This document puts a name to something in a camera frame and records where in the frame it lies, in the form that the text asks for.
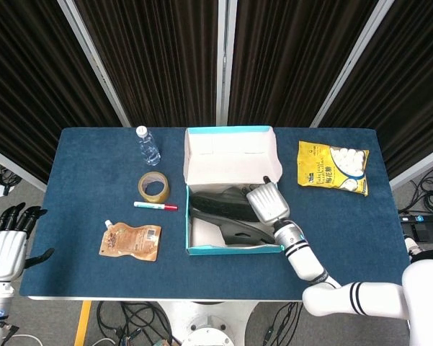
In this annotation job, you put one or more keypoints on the white marker with red cap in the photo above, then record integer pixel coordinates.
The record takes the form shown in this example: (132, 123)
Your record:
(151, 205)

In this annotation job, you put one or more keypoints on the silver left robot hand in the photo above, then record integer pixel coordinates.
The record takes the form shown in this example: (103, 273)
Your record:
(3, 252)

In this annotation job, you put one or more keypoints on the yellow floor tape strip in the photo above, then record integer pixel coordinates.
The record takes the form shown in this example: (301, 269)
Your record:
(82, 324)

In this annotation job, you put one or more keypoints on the yellowish packing tape roll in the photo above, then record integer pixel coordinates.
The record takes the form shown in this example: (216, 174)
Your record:
(164, 192)

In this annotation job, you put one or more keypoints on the black rubber slipper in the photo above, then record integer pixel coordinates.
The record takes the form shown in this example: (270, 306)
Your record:
(219, 205)
(245, 232)

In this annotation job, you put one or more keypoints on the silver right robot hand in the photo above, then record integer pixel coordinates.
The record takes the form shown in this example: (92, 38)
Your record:
(268, 203)

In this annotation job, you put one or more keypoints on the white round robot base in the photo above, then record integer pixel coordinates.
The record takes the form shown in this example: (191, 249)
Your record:
(209, 320)

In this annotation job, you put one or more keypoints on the dark pleated partition panel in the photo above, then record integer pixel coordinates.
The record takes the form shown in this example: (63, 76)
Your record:
(295, 61)
(158, 61)
(29, 90)
(407, 90)

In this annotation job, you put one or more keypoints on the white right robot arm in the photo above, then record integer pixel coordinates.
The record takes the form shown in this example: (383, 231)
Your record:
(346, 297)

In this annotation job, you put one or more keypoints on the orange spouted drink pouch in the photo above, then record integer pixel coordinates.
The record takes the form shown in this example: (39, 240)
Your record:
(129, 241)

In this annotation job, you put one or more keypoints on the dark blue table top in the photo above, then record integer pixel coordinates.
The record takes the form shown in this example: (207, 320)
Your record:
(219, 277)

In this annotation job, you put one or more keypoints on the clear plastic water bottle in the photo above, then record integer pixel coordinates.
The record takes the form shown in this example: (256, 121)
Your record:
(149, 149)

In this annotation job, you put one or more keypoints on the yellow marshmallow bag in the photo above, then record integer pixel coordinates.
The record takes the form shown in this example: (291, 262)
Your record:
(317, 169)

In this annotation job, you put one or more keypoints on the teal shoe box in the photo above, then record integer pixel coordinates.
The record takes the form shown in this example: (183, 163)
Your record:
(230, 162)

